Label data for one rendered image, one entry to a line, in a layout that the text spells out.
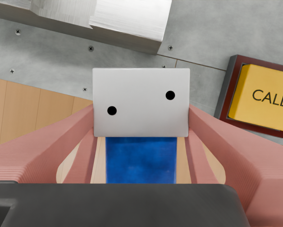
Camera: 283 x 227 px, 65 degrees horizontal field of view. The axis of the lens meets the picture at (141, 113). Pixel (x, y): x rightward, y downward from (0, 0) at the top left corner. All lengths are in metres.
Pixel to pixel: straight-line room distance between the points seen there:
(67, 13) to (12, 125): 0.16
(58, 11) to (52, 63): 0.08
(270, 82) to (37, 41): 0.26
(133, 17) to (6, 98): 0.20
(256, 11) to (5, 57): 0.30
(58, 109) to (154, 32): 0.16
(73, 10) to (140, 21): 0.07
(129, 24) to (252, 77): 0.14
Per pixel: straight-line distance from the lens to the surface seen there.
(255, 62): 0.28
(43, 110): 0.30
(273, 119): 0.28
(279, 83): 0.27
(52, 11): 0.22
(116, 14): 0.19
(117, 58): 0.28
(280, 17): 0.32
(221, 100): 0.28
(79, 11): 0.23
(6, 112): 0.33
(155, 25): 0.19
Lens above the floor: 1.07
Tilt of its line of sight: 82 degrees down
